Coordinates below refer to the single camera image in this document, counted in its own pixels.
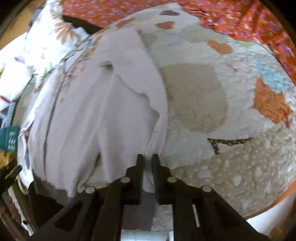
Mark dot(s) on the heart patterned quilt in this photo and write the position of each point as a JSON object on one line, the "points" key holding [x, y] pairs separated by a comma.
{"points": [[231, 114]]}

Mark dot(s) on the red floral sheet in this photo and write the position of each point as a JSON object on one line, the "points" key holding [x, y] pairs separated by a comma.
{"points": [[242, 20]]}

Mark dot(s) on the white small garment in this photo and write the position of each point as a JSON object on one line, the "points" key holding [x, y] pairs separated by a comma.
{"points": [[97, 111]]}

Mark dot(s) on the teal printed box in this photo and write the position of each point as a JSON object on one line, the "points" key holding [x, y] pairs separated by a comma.
{"points": [[9, 139]]}

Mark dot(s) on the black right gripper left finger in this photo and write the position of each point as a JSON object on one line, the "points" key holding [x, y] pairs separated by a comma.
{"points": [[96, 214]]}

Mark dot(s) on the white floral pillow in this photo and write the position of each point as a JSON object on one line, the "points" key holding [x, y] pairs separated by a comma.
{"points": [[32, 55]]}

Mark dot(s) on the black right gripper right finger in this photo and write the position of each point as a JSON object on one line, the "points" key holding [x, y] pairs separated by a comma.
{"points": [[199, 213]]}

